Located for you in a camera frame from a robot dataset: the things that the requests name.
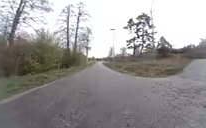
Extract row of leafy bushes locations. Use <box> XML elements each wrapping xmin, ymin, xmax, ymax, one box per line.
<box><xmin>0</xmin><ymin>30</ymin><xmax>93</xmax><ymax>79</ymax></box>

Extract grey asphalt path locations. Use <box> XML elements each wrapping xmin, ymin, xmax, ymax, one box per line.
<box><xmin>0</xmin><ymin>61</ymin><xmax>205</xmax><ymax>128</ymax></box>

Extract pale gravel side path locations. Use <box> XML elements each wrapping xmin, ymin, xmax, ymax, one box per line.
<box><xmin>150</xmin><ymin>58</ymin><xmax>206</xmax><ymax>128</ymax></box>

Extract street lamp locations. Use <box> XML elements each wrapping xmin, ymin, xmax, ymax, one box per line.
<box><xmin>109</xmin><ymin>28</ymin><xmax>116</xmax><ymax>58</ymax></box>

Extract dark bushes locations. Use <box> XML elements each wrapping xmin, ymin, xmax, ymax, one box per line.
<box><xmin>176</xmin><ymin>36</ymin><xmax>206</xmax><ymax>61</ymax></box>

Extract grass patch between paths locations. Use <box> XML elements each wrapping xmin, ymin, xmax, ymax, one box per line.
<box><xmin>102</xmin><ymin>55</ymin><xmax>193</xmax><ymax>79</ymax></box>

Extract row of thin bare trees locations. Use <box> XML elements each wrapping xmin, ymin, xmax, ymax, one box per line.
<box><xmin>0</xmin><ymin>0</ymin><xmax>94</xmax><ymax>58</ymax></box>

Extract grass verge beside bushes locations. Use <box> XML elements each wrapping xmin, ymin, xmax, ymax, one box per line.
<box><xmin>0</xmin><ymin>61</ymin><xmax>97</xmax><ymax>104</ymax></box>

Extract tall pine tree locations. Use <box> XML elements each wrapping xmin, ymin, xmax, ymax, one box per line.
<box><xmin>123</xmin><ymin>12</ymin><xmax>157</xmax><ymax>57</ymax></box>

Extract tall thin pole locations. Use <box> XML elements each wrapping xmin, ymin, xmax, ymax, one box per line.
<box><xmin>149</xmin><ymin>0</ymin><xmax>156</xmax><ymax>55</ymax></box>

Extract dark bushy tree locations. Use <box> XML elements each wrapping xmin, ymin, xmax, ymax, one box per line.
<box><xmin>156</xmin><ymin>35</ymin><xmax>174</xmax><ymax>58</ymax></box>

